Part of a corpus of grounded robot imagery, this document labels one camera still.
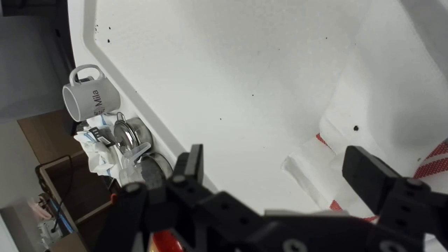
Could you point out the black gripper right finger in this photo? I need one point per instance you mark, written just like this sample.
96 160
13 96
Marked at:
373 183

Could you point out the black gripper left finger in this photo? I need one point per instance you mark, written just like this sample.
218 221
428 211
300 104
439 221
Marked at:
177 211

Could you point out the white towel with red stripes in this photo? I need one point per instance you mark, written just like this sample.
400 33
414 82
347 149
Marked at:
435 163

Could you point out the white mug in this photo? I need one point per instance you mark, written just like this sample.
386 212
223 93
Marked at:
89 99

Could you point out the large brown cardboard box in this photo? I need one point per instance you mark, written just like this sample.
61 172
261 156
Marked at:
47 135

